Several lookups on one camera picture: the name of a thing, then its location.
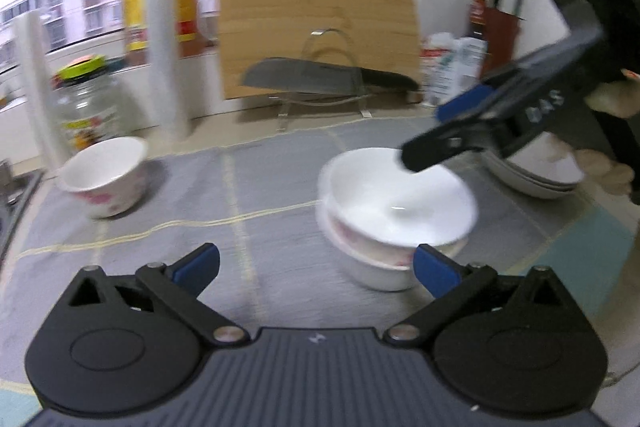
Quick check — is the metal wire rack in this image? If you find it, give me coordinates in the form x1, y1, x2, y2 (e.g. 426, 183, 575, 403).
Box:
277, 27, 373, 135

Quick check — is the bamboo cutting board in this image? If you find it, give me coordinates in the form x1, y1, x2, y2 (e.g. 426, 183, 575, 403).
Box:
216, 0, 421, 100

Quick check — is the steel cleaver with black handle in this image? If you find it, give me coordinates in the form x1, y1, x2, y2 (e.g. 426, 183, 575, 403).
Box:
241, 58, 420, 96

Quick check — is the glass jar with yellow-green lid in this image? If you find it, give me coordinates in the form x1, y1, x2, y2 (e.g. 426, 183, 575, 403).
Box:
52, 55, 132, 152

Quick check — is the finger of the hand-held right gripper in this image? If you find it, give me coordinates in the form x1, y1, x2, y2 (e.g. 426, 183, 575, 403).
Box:
402, 121, 506, 174
436, 79, 503, 124

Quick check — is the clear and white plastic bag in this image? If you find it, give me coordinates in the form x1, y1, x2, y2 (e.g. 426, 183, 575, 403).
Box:
425, 37, 488, 108

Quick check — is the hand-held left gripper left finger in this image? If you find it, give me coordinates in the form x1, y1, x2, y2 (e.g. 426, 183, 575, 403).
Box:
64, 243, 251, 349

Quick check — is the large white fruit-print plate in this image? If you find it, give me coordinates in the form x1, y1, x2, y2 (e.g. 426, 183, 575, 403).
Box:
487, 152, 583, 195

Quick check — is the short plastic wrap roll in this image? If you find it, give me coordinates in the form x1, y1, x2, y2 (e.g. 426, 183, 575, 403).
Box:
12, 13, 68, 172

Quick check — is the small pink-flowered white bowl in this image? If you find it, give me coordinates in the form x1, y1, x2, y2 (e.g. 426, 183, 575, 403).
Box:
59, 137, 149, 219

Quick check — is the person's right hand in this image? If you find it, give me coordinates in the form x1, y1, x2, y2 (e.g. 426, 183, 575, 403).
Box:
575, 74, 640, 196

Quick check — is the brown knife block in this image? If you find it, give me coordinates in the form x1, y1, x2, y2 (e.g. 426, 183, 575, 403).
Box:
480, 4, 526, 80

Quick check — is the steel sink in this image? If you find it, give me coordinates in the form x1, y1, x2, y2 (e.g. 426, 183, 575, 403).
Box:
0, 159, 43, 258

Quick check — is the red and white bag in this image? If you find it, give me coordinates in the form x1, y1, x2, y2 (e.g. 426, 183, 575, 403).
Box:
420, 32, 458, 108

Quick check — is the dark soy sauce bottle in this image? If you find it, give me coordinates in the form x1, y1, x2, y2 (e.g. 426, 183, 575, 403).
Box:
469, 0, 488, 42

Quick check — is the plain white bowl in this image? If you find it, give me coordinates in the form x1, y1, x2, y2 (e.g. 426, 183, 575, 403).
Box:
317, 148, 476, 253

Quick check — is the stained white fruit-print plate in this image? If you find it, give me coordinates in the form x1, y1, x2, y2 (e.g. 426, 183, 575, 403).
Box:
482, 154, 576, 200

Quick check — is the tall plastic wrap roll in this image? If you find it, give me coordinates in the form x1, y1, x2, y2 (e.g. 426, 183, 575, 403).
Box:
145, 0, 192, 140

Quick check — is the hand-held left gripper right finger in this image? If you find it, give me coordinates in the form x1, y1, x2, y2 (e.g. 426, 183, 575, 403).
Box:
382, 243, 571, 350

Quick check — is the deep white fruit-print plate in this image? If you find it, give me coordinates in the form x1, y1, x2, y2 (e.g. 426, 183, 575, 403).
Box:
500, 133, 586, 188

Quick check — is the grey and teal checked mat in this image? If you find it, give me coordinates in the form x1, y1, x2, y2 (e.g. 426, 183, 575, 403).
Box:
0, 114, 640, 408

